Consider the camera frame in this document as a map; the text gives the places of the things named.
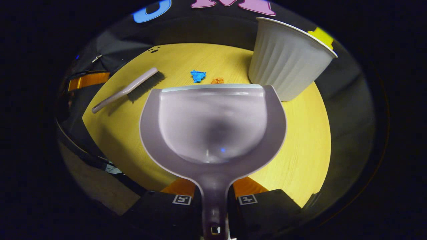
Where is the black table edge bracket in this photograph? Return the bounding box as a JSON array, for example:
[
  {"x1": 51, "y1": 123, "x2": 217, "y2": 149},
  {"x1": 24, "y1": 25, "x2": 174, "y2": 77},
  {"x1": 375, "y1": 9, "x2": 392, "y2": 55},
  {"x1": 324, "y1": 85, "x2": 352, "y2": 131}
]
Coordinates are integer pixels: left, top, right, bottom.
[{"x1": 304, "y1": 192, "x2": 321, "y2": 208}]

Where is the grey plastic dustpan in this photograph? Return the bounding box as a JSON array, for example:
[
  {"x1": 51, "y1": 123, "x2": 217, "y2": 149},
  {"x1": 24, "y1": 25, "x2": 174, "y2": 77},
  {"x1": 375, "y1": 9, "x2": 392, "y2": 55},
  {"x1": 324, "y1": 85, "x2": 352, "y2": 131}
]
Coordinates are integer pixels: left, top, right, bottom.
[{"x1": 139, "y1": 84, "x2": 288, "y2": 240}]

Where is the small grey broom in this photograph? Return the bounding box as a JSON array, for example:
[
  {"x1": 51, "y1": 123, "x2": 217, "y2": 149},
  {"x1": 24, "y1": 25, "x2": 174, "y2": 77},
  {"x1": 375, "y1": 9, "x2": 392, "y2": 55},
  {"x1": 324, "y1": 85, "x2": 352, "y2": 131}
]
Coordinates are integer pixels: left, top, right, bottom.
[{"x1": 91, "y1": 67, "x2": 166, "y2": 114}]

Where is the blue paper trash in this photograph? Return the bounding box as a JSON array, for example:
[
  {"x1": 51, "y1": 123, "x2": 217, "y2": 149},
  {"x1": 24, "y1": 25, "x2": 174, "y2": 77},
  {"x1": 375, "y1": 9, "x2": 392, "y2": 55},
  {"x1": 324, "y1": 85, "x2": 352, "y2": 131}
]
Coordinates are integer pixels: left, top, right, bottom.
[{"x1": 190, "y1": 69, "x2": 207, "y2": 83}]

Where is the yellow wooden desktop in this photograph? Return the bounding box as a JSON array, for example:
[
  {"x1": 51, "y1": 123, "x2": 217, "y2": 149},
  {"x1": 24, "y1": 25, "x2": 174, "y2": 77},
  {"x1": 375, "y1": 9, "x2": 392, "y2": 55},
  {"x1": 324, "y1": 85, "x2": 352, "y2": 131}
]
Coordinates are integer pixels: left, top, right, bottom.
[{"x1": 82, "y1": 43, "x2": 332, "y2": 209}]

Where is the thin black cable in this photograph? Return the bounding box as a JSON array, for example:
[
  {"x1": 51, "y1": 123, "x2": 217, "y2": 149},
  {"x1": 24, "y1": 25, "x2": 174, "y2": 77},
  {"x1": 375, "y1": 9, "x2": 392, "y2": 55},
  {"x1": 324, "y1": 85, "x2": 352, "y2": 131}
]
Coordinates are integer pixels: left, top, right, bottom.
[{"x1": 56, "y1": 118, "x2": 112, "y2": 164}]

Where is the grey ribbed garbage bin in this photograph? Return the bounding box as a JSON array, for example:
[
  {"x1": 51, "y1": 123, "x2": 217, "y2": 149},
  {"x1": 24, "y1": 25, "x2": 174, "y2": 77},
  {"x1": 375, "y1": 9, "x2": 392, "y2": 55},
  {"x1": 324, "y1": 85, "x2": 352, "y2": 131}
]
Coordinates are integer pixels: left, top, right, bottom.
[{"x1": 248, "y1": 17, "x2": 338, "y2": 102}]

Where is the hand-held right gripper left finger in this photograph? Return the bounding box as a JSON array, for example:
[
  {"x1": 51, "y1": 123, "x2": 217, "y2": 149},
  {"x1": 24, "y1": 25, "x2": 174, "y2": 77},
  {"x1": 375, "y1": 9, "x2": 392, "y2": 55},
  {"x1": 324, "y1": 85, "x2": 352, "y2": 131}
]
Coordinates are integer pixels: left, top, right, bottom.
[{"x1": 125, "y1": 177, "x2": 203, "y2": 240}]

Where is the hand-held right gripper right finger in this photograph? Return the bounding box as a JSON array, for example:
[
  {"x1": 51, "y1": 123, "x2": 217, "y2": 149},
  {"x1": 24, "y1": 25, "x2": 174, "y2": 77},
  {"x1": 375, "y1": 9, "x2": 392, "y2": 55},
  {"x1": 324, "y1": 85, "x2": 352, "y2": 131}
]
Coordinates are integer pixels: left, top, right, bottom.
[{"x1": 228, "y1": 176, "x2": 311, "y2": 240}]

